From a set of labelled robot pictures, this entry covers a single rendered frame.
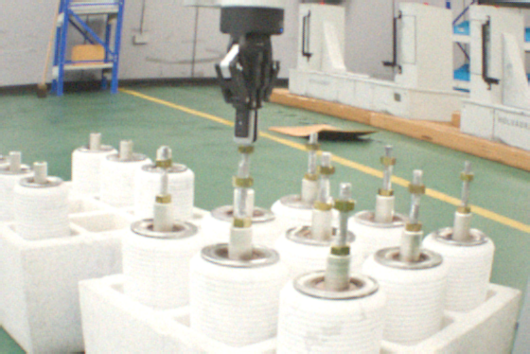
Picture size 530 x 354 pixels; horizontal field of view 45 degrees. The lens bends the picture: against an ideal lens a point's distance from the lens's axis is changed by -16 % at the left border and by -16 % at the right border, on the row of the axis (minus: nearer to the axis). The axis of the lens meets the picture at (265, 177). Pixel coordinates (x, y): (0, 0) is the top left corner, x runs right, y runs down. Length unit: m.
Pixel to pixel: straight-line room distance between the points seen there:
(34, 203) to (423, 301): 0.56
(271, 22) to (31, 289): 0.48
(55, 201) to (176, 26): 6.33
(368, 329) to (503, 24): 3.17
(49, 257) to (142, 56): 6.27
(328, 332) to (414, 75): 3.65
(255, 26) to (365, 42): 7.39
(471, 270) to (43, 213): 0.58
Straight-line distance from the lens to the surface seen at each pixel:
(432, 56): 4.25
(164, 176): 0.77
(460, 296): 0.80
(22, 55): 6.99
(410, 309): 0.69
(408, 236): 0.71
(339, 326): 0.59
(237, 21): 0.81
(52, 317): 1.01
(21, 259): 0.96
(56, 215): 1.01
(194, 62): 7.35
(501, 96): 3.68
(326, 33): 5.39
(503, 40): 3.68
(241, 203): 0.69
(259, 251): 0.72
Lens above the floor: 0.45
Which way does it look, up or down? 10 degrees down
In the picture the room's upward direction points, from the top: 3 degrees clockwise
